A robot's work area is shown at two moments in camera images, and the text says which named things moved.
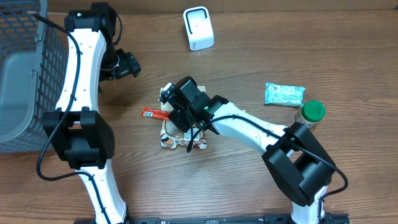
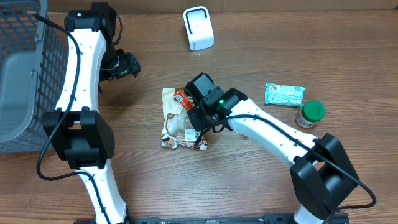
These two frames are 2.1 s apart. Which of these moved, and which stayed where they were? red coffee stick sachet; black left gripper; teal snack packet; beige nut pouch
Moved: red coffee stick sachet
Stayed: teal snack packet; beige nut pouch; black left gripper
